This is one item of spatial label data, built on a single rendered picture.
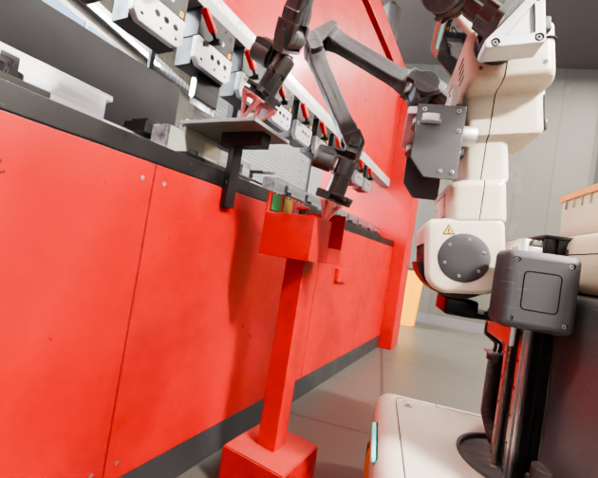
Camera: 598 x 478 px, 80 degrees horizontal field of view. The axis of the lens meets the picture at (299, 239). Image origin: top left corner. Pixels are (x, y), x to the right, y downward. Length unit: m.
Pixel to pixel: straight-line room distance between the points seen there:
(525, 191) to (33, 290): 5.11
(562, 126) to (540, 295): 4.95
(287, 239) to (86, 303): 0.48
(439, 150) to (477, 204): 0.14
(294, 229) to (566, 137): 4.94
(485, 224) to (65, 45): 1.41
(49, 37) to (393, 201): 2.44
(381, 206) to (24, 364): 2.71
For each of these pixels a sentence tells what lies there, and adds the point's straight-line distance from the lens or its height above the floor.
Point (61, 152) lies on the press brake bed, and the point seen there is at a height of 0.79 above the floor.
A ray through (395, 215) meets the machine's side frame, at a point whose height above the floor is 1.09.
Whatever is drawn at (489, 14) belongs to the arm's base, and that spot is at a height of 1.17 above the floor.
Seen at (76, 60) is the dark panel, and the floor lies 1.22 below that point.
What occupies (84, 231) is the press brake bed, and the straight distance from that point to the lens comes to 0.80.
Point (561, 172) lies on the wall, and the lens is 5.51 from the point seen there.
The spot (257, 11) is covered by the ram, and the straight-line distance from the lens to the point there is 1.45.
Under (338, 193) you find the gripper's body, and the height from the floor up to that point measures 0.87.
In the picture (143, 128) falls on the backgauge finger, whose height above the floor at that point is 0.99.
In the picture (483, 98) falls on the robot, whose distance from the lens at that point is 0.95.
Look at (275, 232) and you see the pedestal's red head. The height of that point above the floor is 0.72.
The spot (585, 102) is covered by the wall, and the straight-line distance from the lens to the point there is 5.86.
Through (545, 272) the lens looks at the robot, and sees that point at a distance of 0.78.
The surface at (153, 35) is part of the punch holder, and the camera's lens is 1.09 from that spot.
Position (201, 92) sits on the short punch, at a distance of 1.20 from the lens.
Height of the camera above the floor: 0.69
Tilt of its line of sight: 2 degrees up
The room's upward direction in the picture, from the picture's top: 9 degrees clockwise
